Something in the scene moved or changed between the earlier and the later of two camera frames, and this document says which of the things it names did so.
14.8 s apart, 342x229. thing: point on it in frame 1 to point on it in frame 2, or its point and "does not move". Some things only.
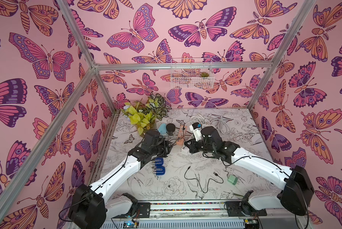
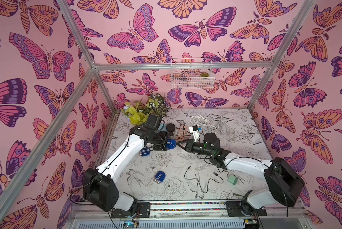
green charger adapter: (232, 179) does not move
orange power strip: (183, 129) does not move
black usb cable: (208, 182) does not move
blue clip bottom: (160, 170) to (159, 177)
